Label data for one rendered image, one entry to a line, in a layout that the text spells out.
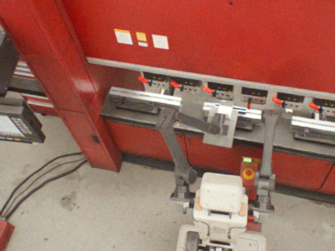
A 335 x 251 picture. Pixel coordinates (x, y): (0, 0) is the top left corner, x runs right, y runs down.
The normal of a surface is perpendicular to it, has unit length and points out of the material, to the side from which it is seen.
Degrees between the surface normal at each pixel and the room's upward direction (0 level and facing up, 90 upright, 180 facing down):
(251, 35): 90
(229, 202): 48
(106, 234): 0
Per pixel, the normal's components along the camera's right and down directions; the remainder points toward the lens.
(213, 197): -0.18, 0.30
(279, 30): -0.25, 0.85
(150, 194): -0.11, -0.50
